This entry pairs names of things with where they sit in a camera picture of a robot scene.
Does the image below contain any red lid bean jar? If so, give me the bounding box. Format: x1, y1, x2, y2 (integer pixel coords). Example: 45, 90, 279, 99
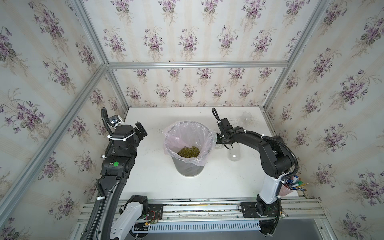
228, 143, 241, 162

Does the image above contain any green lid bean jar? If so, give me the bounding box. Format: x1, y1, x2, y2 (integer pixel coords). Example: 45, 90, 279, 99
215, 144, 224, 150

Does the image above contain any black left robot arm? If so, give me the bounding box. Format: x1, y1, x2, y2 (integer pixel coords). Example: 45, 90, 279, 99
81, 107, 149, 240

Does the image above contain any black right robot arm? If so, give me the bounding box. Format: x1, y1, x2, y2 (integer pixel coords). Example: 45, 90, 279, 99
212, 108, 299, 218

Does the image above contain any green mung beans pile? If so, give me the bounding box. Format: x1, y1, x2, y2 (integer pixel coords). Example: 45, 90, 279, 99
178, 146, 200, 159

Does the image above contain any mesh bin with pink bag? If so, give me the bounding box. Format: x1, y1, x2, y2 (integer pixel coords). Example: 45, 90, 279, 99
163, 121, 217, 177

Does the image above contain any pink pen cup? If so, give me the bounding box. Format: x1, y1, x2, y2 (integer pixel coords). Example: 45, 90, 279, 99
279, 175, 308, 197

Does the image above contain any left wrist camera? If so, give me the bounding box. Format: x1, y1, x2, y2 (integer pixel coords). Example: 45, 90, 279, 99
109, 115, 124, 128

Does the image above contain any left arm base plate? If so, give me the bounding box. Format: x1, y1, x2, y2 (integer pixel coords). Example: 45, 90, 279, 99
136, 204, 164, 225

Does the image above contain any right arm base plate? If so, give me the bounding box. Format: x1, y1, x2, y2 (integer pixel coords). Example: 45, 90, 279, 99
238, 201, 282, 218

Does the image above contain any white slotted cable duct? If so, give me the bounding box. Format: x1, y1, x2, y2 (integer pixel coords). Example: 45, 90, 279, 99
132, 220, 261, 234

